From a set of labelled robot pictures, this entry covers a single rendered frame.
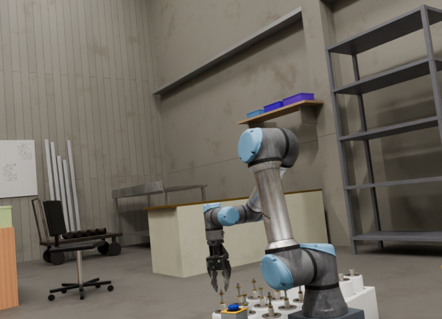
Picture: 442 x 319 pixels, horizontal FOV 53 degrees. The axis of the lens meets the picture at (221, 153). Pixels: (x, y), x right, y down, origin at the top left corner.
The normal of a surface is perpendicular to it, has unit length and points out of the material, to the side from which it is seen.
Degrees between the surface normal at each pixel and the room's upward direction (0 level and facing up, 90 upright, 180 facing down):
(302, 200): 90
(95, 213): 90
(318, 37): 90
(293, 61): 90
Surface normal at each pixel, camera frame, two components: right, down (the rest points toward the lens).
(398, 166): -0.82, 0.03
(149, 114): 0.57, -0.14
